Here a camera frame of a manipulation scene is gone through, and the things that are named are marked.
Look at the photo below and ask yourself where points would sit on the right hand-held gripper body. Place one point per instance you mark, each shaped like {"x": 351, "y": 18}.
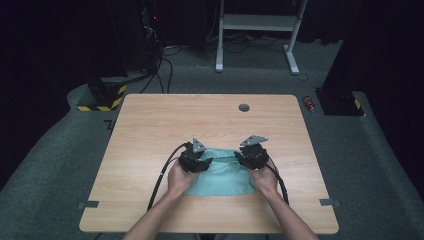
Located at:
{"x": 255, "y": 156}

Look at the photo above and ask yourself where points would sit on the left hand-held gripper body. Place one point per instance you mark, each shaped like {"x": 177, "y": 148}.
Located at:
{"x": 190, "y": 159}

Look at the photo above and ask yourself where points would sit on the teal cloth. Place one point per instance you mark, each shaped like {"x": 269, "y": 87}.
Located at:
{"x": 223, "y": 180}

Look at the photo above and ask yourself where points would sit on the person's left hand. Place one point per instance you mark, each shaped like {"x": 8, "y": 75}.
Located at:
{"x": 180, "y": 181}

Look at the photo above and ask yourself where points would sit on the person's right hand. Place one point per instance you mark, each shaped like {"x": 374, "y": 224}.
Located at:
{"x": 265, "y": 181}

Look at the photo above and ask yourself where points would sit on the red can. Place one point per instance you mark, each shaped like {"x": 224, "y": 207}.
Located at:
{"x": 309, "y": 103}

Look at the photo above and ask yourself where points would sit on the grey tape strip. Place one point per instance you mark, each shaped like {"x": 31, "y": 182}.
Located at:
{"x": 88, "y": 204}
{"x": 330, "y": 202}

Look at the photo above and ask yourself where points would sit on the black stand base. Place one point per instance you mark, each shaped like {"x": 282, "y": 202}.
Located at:
{"x": 338, "y": 101}

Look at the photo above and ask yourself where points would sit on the black stand with striped base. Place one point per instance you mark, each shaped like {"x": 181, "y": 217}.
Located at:
{"x": 105, "y": 96}

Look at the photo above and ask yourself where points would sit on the black equipment tower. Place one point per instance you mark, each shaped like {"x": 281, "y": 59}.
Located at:
{"x": 151, "y": 33}

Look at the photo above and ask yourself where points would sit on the white metal stand frame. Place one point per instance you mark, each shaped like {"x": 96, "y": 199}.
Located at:
{"x": 256, "y": 22}

